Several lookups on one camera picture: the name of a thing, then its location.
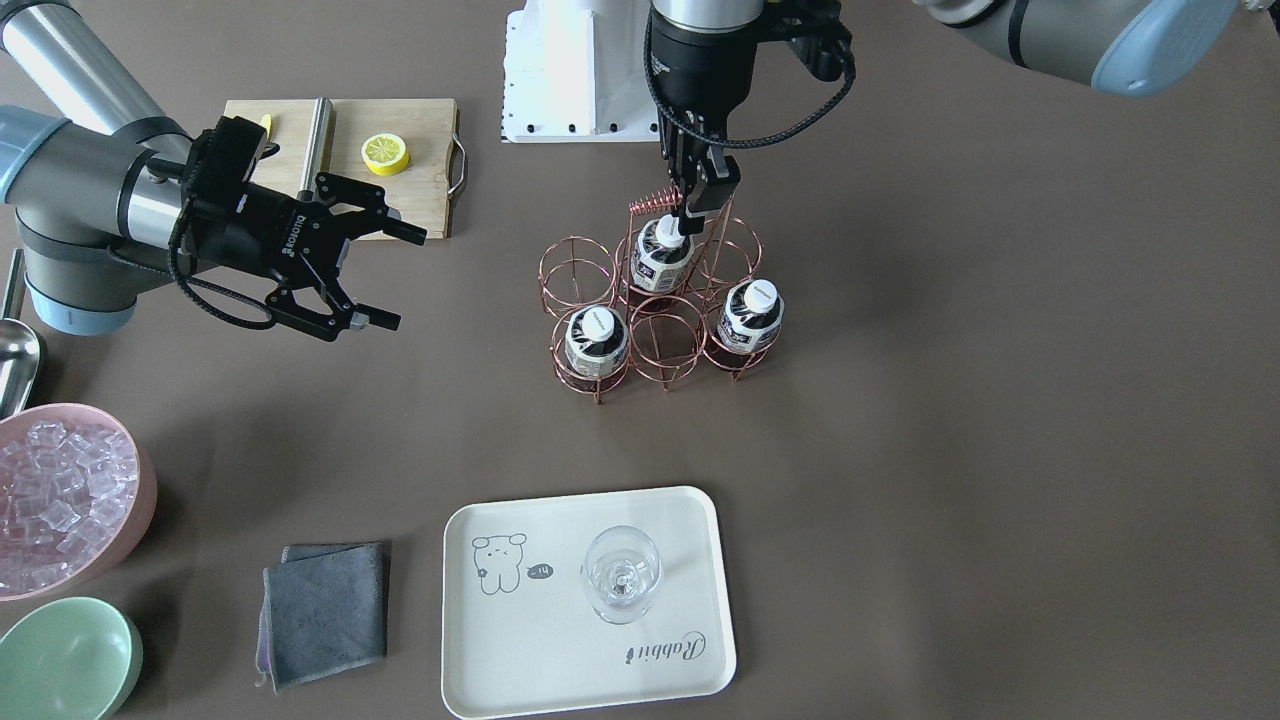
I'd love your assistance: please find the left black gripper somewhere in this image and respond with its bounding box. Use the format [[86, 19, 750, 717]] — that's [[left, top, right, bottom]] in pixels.
[[655, 100, 741, 222]]

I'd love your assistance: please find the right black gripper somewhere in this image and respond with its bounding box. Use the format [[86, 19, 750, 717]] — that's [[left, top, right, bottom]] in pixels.
[[195, 172, 428, 342]]

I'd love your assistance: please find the copper wire bottle basket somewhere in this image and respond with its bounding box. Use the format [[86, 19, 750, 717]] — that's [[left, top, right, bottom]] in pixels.
[[538, 190, 781, 401]]

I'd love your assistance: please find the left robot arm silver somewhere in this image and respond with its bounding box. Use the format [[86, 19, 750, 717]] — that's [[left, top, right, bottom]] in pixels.
[[641, 1, 1238, 233]]

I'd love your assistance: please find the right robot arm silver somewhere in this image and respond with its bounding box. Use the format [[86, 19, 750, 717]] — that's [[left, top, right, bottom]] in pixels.
[[3, 1, 428, 342]]

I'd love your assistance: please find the tea bottle white cap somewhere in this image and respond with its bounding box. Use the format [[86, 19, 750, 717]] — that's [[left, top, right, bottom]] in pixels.
[[562, 304, 628, 380]]

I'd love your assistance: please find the steel muddler black tip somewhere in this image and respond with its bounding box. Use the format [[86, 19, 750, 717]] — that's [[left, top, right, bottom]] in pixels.
[[296, 97, 334, 202]]

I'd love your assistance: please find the half lemon slice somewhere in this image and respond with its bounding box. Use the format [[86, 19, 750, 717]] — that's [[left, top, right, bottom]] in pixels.
[[360, 132, 411, 177]]

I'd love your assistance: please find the bamboo cutting board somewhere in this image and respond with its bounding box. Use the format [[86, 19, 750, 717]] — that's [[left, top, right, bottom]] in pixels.
[[221, 97, 463, 240]]

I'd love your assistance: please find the steel ice scoop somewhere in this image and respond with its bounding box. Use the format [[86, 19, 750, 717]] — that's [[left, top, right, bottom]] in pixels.
[[1, 249, 44, 419]]

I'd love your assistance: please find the pink bowl of ice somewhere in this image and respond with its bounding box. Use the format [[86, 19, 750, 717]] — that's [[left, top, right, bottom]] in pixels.
[[1, 404, 157, 602]]

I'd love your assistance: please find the grey folded cloth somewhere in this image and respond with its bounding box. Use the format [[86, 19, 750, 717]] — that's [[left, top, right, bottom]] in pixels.
[[256, 541, 389, 693]]

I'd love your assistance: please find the clear wine glass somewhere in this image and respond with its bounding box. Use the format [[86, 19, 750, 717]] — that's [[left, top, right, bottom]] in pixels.
[[580, 525, 663, 626]]

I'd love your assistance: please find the cream rabbit tray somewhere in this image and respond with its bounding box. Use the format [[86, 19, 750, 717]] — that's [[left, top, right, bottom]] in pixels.
[[440, 486, 739, 719]]

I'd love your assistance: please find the mint green bowl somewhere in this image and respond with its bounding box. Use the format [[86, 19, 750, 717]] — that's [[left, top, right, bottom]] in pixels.
[[1, 597, 143, 719]]

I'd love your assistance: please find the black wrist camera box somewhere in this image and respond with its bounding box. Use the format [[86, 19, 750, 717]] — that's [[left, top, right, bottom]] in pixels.
[[180, 117, 270, 217]]

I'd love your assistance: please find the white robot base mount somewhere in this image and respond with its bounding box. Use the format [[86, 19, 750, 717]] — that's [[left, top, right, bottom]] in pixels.
[[500, 1, 659, 143]]

